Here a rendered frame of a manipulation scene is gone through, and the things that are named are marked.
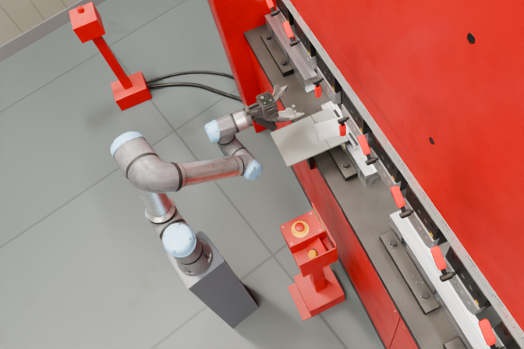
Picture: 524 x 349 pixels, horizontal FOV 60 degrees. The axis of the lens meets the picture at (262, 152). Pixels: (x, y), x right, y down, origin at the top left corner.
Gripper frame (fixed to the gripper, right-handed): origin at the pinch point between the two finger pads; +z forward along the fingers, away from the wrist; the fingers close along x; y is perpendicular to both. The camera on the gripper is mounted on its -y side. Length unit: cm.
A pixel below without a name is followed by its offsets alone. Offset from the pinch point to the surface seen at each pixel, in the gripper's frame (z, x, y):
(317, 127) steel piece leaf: 6.2, -3.2, -17.7
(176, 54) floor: -36, 184, -121
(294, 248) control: -22, -36, -43
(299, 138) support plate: -2.6, -4.2, -18.1
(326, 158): 5.7, -10.8, -30.4
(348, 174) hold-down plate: 9.3, -23.1, -27.2
